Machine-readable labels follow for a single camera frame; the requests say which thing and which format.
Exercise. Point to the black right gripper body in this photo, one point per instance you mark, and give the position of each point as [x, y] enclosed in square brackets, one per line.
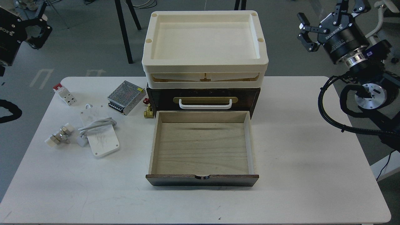
[342, 38]

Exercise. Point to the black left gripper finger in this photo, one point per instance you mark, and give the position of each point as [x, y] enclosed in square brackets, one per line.
[37, 36]
[37, 20]

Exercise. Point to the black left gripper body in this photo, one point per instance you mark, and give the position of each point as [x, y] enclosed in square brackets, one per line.
[12, 34]

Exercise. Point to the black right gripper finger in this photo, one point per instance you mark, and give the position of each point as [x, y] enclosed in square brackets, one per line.
[341, 9]
[305, 28]

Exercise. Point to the white power strip with cable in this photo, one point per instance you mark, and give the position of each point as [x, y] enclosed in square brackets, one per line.
[98, 131]

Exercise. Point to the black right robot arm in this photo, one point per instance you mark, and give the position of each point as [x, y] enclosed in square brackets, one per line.
[369, 86]

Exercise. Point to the white sneaker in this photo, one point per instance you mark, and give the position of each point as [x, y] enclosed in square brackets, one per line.
[31, 5]

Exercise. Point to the white office chair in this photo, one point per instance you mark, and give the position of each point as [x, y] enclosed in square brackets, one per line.
[381, 5]

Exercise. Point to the white red terminal block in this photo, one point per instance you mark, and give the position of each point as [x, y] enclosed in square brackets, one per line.
[64, 94]

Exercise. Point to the cream plastic stacked tray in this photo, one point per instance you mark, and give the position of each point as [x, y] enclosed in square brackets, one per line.
[204, 49]

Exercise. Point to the metal mesh power supply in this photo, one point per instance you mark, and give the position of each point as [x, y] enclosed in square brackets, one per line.
[125, 97]

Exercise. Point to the open wooden drawer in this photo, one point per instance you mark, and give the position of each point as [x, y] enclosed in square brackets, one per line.
[202, 148]

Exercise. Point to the brass valve red handle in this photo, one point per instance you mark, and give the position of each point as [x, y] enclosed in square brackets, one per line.
[148, 113]

